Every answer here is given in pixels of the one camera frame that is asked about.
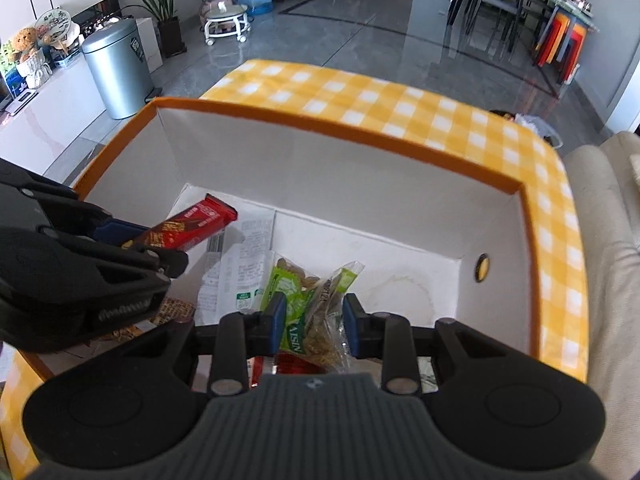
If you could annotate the clear plastic bag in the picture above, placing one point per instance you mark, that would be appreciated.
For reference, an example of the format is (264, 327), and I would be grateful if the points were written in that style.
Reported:
(537, 127)

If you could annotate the red snack packet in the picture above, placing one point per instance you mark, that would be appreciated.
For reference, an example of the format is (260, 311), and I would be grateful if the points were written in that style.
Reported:
(290, 364)

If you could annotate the round decorative fan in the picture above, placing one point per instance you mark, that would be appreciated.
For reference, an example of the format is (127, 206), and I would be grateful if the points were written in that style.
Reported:
(52, 22)

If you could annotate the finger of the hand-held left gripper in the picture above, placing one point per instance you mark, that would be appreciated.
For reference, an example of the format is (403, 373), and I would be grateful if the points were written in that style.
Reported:
(117, 231)
(165, 262)

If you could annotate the orange cardboard box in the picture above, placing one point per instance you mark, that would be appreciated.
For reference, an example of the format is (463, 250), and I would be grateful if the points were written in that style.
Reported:
(350, 185)

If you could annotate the green clear nut packet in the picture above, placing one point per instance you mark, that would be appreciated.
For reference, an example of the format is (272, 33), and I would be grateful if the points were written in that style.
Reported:
(310, 320)

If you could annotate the white low cabinet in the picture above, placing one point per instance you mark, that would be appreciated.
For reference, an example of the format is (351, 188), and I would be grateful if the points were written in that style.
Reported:
(50, 125)

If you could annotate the stack of orange stools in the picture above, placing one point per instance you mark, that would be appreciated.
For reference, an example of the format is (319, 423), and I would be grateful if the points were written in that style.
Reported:
(565, 45)

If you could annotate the beige sofa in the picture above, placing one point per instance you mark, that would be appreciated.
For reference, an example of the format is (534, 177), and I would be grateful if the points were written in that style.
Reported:
(610, 270)

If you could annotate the pink bag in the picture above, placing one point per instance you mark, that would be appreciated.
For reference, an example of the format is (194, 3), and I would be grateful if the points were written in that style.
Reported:
(212, 5)

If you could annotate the silver pedal trash can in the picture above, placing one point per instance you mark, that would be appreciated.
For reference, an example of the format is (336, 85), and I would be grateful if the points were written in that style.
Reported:
(117, 67)

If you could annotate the teddy bear bouquet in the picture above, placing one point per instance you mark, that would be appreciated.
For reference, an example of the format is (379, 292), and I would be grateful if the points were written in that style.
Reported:
(25, 45)

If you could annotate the dark red snack bar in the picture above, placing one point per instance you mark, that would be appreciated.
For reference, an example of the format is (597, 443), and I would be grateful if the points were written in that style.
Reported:
(195, 222)

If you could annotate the white packet green label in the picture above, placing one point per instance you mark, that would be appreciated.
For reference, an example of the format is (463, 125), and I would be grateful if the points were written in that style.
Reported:
(230, 280)

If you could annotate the potted long-leaf plant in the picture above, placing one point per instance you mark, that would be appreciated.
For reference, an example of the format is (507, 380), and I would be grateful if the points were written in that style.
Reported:
(162, 10)

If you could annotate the white wheeled stool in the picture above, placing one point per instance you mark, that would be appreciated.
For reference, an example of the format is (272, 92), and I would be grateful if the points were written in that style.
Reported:
(226, 22)

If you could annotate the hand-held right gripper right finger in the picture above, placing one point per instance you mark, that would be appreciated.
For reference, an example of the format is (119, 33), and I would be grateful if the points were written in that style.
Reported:
(352, 325)

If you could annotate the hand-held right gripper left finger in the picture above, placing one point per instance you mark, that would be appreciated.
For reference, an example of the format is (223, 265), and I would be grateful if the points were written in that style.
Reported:
(277, 322)

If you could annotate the brown patterned snack packet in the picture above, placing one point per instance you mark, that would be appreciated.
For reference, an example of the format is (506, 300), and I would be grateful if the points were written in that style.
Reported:
(172, 310)

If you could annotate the white flat box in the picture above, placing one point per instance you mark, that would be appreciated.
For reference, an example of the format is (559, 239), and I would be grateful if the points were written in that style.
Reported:
(150, 42)

